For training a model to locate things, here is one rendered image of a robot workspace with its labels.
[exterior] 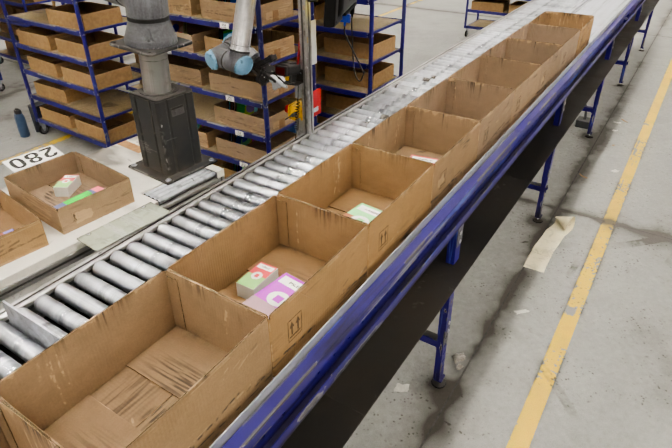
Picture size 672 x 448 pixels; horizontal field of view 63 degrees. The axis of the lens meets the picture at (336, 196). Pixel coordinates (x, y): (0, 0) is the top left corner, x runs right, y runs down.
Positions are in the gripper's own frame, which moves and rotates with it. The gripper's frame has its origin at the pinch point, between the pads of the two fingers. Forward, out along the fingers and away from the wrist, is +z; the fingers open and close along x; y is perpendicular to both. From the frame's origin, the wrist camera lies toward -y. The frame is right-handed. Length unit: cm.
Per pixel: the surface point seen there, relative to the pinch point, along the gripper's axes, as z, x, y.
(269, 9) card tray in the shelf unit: -41, -31, -6
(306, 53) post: 3.5, 2.6, -22.2
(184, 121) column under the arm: -6, 57, 4
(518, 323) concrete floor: 153, -11, 21
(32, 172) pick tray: -31, 102, 35
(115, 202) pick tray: 4, 95, 19
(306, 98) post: 13.3, 2.3, -3.9
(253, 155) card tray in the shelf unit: -9, -22, 70
